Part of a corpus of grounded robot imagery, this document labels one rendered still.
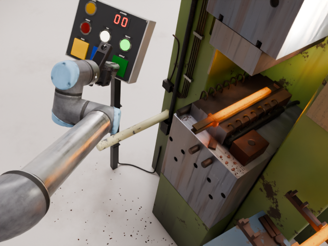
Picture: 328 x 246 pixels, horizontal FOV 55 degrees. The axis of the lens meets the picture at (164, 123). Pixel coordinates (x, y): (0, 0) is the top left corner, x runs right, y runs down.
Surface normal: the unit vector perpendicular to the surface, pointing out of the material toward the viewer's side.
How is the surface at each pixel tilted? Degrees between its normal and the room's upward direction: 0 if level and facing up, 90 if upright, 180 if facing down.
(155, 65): 0
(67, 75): 55
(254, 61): 90
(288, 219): 90
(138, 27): 60
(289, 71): 90
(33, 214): 73
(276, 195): 90
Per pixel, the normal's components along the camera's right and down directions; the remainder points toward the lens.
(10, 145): 0.13, -0.66
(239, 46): -0.79, 0.39
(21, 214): 0.77, 0.07
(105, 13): -0.33, 0.21
